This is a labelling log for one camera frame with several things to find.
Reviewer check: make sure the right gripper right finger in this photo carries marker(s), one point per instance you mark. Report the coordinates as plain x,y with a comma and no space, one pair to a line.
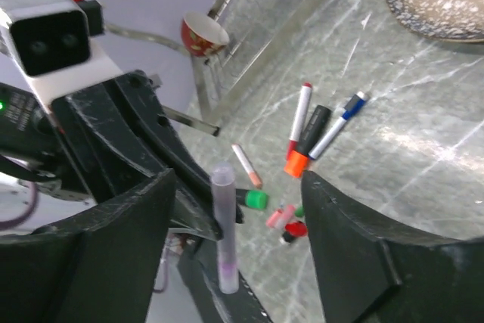
371,266

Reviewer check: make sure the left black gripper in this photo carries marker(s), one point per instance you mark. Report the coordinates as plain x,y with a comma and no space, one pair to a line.
116,136

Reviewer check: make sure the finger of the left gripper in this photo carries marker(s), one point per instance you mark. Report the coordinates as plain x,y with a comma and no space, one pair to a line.
220,294

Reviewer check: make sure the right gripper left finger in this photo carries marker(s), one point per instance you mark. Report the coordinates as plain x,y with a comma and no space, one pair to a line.
96,266

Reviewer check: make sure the purple pen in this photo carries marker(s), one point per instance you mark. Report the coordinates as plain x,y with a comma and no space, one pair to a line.
223,190

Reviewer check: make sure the small red cap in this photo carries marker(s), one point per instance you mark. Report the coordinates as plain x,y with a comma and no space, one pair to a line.
293,231

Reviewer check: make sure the pink pen cap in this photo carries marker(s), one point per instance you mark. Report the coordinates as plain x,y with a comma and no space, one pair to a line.
281,217

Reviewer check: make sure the green marker cap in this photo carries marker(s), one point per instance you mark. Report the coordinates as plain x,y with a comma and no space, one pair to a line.
299,212

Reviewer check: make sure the orange cap black highlighter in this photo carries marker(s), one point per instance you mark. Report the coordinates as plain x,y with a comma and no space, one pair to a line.
299,157

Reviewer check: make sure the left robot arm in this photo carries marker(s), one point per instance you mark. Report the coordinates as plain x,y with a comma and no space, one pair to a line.
31,151

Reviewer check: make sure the peach tip white pen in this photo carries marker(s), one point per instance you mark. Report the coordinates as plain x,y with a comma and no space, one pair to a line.
247,165

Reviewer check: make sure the green cap black highlighter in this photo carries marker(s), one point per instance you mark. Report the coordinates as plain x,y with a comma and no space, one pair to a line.
253,199

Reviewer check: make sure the red cap white marker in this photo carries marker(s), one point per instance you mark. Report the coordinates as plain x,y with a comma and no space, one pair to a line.
299,118

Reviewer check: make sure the red floral small bowl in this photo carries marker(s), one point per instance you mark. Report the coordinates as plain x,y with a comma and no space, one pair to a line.
201,35

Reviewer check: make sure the blue cap white marker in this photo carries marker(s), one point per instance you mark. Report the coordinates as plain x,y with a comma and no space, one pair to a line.
353,106

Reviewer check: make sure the steel dish rack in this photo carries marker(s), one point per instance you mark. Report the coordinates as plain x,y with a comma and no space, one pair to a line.
264,35

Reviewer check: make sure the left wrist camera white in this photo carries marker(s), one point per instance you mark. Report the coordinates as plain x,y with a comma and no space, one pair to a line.
50,43

